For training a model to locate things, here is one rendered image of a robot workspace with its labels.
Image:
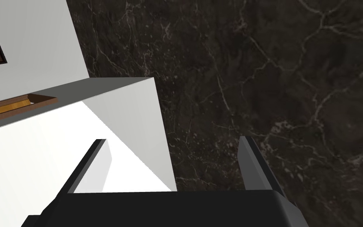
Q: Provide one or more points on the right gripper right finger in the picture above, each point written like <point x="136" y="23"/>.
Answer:
<point x="253" y="173"/>

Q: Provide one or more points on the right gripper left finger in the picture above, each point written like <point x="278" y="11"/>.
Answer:
<point x="90" y="176"/>

